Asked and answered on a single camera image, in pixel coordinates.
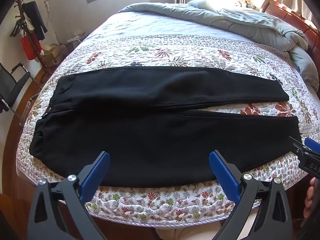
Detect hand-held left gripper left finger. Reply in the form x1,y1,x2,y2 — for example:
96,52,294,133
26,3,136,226
27,151,111,240

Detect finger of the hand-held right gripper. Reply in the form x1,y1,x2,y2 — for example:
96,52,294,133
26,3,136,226
289,136,310,157
304,137,320,153

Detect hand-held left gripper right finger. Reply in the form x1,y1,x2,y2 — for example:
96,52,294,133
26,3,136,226
209,150,293,240

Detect black pants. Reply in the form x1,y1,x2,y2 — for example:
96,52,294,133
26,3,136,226
29,66,302,188

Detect person's right hand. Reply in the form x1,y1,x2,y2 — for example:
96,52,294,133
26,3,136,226
304,177,317,218

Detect black office chair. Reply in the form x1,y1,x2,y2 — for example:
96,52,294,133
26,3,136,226
0,61,32,117

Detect wooden headboard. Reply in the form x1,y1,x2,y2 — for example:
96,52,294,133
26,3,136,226
260,0,320,55

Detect floral quilted bed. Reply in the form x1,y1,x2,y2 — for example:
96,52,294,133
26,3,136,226
15,1,320,229

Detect grey-blue duvet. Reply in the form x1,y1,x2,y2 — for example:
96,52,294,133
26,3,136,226
117,0,320,93

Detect wooden coat rack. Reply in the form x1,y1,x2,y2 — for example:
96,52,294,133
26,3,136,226
10,0,50,68

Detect black hanging jacket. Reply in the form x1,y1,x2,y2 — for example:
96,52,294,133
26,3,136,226
24,1,48,40

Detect wire basket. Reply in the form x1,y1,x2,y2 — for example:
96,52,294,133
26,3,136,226
66,36,87,52

